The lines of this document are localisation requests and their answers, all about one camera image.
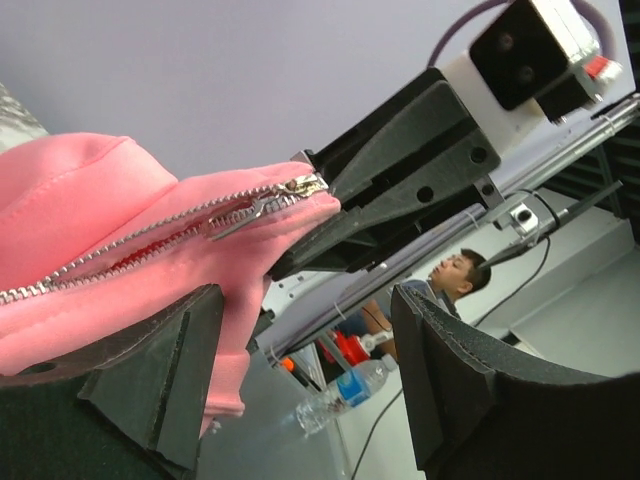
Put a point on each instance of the pink zip jacket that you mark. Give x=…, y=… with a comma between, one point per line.
x=96, y=235

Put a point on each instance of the clear plastic water bottle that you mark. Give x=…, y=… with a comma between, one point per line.
x=344, y=393

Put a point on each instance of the silver zipper pull tab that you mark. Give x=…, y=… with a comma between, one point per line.
x=248, y=206

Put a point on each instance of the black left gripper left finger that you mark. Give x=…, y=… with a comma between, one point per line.
x=129, y=406

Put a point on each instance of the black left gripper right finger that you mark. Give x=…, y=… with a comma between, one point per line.
x=479, y=408

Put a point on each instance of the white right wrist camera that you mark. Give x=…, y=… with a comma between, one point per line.
x=537, y=61

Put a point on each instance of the person in blue shirt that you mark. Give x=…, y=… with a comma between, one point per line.
x=452, y=279

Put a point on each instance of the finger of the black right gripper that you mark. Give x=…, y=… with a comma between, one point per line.
x=430, y=164
x=332, y=159

